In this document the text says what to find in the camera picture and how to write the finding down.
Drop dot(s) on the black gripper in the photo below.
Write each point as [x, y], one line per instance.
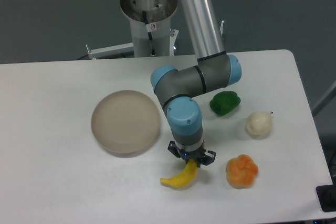
[199, 154]

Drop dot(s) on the yellow toy banana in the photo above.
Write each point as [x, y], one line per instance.
[182, 179]

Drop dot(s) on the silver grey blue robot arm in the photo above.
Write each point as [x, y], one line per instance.
[176, 89]

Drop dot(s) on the green toy bell pepper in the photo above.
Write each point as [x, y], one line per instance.
[224, 102]

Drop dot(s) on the beige round plate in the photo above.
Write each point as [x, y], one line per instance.
[126, 122]

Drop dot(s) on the white toy garlic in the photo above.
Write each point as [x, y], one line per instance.
[259, 124]

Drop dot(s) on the black device at table edge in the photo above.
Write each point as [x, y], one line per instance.
[326, 196]

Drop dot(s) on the grey metal table leg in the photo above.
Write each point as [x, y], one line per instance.
[324, 100]

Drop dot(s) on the white metal upright bracket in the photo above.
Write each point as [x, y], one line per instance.
[221, 29]

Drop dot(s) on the white metal mounting bracket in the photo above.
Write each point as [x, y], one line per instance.
[112, 52]

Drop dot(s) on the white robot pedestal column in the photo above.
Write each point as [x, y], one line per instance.
[150, 24]

